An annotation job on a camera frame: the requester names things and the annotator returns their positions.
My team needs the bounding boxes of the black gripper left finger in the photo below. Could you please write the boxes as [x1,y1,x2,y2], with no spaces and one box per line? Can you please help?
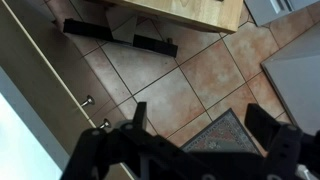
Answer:
[131,101,148,131]

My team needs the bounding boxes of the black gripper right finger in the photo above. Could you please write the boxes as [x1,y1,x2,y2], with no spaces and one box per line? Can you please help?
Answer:
[244,103,285,152]

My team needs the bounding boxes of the silver cabinet knob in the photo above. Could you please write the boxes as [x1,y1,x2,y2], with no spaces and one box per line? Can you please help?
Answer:
[97,118,112,130]
[80,95,96,108]

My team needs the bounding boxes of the patterned grey floor rug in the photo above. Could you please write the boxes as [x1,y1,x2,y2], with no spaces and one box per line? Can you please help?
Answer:
[179,107,264,156]

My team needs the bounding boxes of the grey appliance panel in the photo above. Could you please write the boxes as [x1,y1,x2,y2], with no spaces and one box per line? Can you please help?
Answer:
[260,22,320,136]

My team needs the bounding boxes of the black stand base bar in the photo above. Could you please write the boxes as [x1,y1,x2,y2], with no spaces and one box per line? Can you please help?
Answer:
[62,18,179,58]

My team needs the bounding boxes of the wooden kitchen cabinet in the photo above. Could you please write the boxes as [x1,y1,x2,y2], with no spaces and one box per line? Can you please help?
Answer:
[0,0,134,180]

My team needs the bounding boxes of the light wooden robot table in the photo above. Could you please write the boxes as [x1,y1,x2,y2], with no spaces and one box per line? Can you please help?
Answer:
[101,0,244,34]

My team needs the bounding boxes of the grey metal stand bracket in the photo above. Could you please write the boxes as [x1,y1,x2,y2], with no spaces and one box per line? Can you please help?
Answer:
[105,7,138,45]

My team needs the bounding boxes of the grey cabinet with handle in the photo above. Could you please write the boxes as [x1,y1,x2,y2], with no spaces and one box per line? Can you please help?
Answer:
[244,0,320,27]

